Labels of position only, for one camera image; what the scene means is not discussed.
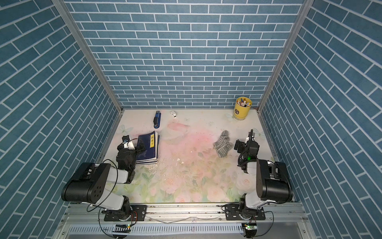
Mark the grey striped cleaning cloth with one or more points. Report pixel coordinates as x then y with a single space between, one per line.
223 144

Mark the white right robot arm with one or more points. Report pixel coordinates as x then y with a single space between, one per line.
272 184

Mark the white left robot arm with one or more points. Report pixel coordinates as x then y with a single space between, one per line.
87 185

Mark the blue book Yuewei notes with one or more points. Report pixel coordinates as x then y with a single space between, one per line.
147 161

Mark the yellow pen holder cup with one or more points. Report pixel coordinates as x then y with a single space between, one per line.
242 108

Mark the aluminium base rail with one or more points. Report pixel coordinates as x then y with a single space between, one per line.
190 221

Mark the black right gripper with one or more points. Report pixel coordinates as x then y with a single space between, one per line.
241 146

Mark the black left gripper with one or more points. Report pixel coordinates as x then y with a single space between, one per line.
120 149

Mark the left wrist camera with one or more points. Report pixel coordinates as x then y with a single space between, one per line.
127 143

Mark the blue black stapler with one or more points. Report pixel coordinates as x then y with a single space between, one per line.
156 120

